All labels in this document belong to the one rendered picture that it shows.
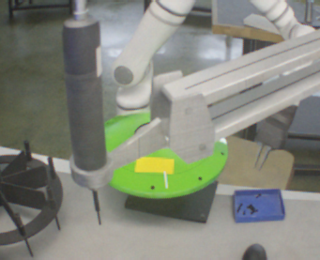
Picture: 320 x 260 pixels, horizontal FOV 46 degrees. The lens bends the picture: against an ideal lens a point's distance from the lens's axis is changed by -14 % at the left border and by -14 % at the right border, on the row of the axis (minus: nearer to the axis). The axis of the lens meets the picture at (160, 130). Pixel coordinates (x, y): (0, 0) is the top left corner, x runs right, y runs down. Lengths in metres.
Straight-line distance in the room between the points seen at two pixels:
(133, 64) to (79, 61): 0.69
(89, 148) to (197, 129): 0.12
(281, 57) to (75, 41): 0.25
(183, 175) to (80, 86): 0.51
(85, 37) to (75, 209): 0.70
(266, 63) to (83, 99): 0.22
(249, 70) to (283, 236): 0.58
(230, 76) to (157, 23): 0.55
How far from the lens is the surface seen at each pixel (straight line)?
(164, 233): 0.97
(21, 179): 1.00
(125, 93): 1.17
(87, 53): 0.39
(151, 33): 1.02
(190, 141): 0.47
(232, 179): 1.57
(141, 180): 0.86
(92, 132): 0.43
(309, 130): 2.57
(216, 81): 0.47
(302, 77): 0.57
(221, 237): 0.96
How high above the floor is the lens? 1.64
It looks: 35 degrees down
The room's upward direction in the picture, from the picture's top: 1 degrees clockwise
